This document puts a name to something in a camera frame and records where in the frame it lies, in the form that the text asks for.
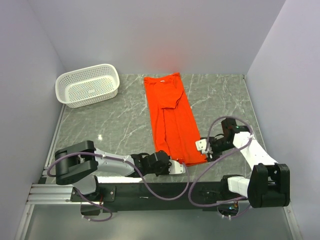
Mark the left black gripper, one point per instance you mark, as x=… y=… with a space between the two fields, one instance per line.
x=165 y=172

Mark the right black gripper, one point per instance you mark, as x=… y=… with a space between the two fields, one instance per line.
x=214 y=155

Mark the orange t-shirt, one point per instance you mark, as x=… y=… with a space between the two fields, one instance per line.
x=173 y=125

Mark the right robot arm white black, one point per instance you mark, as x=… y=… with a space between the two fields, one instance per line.
x=269 y=182

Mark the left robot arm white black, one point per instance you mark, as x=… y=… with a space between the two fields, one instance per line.
x=75 y=165

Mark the white perforated plastic basket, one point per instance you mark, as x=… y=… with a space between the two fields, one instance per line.
x=86 y=86

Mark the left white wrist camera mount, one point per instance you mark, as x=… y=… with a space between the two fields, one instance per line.
x=175 y=168

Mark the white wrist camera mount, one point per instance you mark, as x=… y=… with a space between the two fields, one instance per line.
x=201 y=146
x=175 y=168

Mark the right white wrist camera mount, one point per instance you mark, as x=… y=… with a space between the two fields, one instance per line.
x=201 y=146

